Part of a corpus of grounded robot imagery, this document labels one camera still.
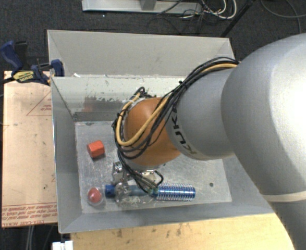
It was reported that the brown cardboard board red print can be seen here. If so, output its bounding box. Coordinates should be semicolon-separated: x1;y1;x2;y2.
1;70;58;229

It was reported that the grey metal bin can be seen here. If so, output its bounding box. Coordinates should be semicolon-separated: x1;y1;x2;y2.
47;29;274;234

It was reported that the clear plastic bottle blue label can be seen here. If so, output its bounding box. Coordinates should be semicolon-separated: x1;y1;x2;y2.
105;182;197;208

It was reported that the red-orange block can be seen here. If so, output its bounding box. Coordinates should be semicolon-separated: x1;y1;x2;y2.
87;140;106;159

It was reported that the red ball in clear cup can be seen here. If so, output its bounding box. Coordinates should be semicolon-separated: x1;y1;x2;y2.
86;186;106;207

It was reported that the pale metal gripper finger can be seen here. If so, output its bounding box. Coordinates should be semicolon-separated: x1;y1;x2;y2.
112;161;125;183

